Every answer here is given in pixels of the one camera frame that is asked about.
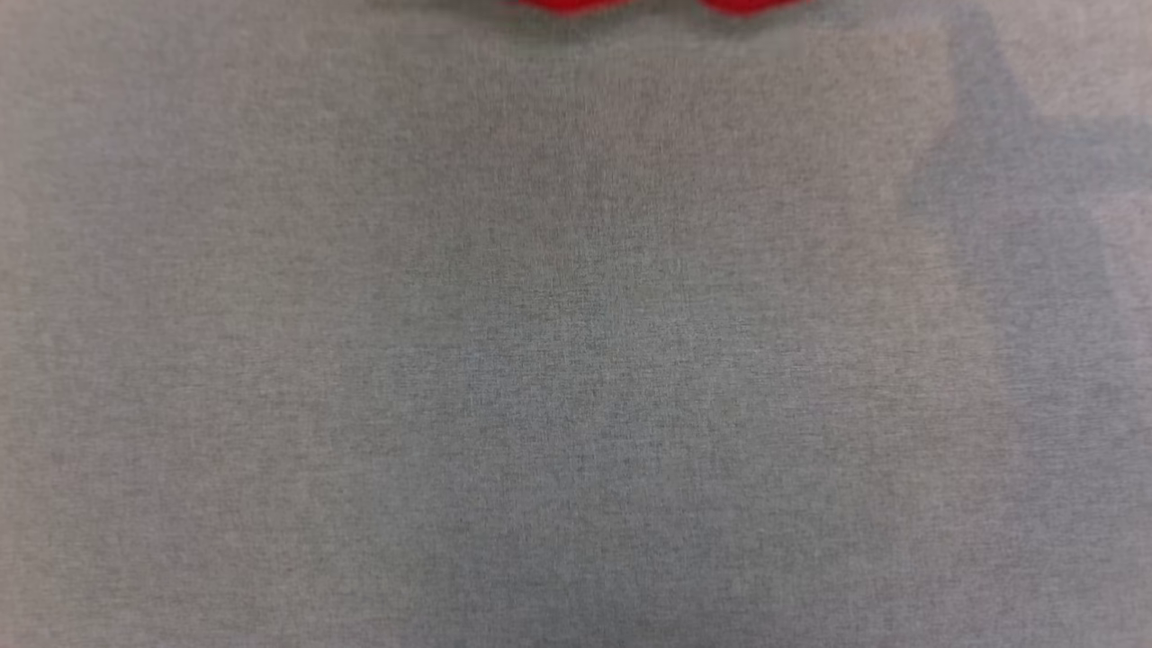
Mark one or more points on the red and white jersey garment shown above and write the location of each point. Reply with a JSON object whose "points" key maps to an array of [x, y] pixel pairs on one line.
{"points": [[567, 4]]}

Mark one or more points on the grey fabric sofa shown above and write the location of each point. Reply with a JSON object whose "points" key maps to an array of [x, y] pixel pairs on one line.
{"points": [[576, 360]]}

